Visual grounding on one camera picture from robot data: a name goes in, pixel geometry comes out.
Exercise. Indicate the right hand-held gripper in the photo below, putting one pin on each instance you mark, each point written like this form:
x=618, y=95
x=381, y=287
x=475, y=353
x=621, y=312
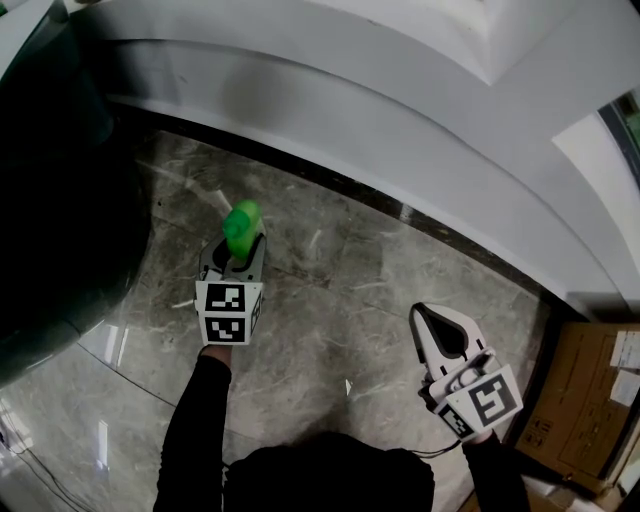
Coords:
x=480, y=397

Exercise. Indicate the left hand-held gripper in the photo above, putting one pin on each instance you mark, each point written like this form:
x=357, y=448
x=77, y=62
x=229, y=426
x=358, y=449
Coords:
x=227, y=310

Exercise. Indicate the green cleaner bottle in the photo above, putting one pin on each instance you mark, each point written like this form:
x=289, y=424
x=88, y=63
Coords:
x=243, y=227

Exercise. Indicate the person's right forearm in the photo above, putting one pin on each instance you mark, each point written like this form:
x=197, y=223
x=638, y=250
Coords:
x=495, y=475

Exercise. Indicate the person's left forearm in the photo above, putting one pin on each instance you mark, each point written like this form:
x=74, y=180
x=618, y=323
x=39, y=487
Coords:
x=197, y=430

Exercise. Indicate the small white paper scrap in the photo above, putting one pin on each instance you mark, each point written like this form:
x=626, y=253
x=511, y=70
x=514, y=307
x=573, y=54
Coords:
x=348, y=386

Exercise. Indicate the brown cardboard box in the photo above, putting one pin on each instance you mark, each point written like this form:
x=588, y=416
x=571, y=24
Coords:
x=580, y=400

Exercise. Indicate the person's black-clothed torso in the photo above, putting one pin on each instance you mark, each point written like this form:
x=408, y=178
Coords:
x=330, y=475

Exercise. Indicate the large dark green container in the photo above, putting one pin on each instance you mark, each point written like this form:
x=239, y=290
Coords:
x=55, y=215

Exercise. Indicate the dark window frame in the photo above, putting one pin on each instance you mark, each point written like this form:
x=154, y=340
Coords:
x=622, y=130

